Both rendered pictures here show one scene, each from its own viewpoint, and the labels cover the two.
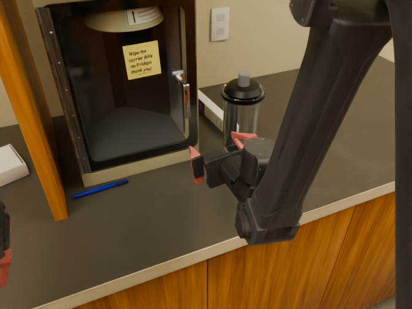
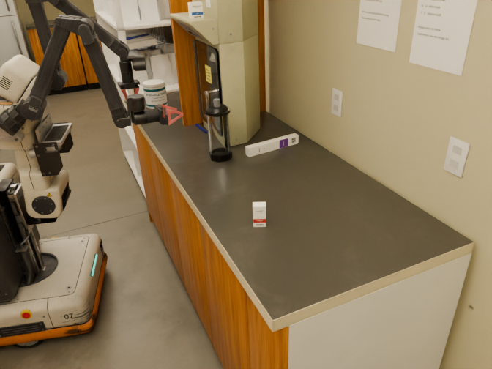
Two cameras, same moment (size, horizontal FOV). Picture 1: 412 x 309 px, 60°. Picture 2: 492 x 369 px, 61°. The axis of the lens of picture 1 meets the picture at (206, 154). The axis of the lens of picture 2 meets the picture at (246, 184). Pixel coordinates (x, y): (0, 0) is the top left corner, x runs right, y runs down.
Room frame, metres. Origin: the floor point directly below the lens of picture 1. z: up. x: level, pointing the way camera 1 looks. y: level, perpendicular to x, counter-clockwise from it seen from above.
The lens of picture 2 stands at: (0.89, -1.79, 1.74)
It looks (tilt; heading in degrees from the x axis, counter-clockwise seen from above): 29 degrees down; 90
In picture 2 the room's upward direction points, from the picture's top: 2 degrees counter-clockwise
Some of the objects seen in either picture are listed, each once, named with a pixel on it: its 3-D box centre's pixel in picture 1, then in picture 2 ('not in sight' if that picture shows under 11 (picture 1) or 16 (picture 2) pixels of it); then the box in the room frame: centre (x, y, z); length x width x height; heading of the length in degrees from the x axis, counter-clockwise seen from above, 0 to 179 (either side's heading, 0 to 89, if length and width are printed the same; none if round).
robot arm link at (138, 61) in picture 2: not in sight; (132, 58); (0.36, 0.32, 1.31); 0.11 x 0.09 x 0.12; 10
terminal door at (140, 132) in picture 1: (134, 90); (208, 87); (0.73, 0.16, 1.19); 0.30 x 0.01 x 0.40; 113
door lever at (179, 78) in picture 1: (183, 96); (211, 99); (0.75, 0.05, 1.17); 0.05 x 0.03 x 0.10; 23
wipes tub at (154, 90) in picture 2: not in sight; (155, 94); (0.37, 0.70, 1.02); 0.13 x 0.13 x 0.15
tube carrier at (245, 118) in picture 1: (240, 126); (219, 132); (0.78, -0.09, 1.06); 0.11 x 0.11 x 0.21
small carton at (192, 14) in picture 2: not in sight; (195, 9); (0.71, 0.09, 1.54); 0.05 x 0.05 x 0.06; 19
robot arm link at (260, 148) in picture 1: (260, 187); (130, 109); (0.42, -0.09, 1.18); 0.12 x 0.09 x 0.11; 12
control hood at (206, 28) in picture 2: not in sight; (192, 28); (0.69, 0.14, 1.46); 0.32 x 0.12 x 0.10; 113
